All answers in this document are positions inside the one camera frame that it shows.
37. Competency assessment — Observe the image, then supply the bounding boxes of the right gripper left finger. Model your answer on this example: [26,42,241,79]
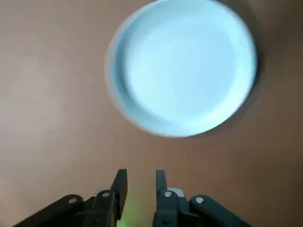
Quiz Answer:
[14,168,128,227]

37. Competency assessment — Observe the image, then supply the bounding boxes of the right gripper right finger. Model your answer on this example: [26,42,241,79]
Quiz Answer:
[152,169,251,227]

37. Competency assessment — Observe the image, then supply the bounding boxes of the blue plate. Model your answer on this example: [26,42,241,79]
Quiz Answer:
[105,0,258,139]

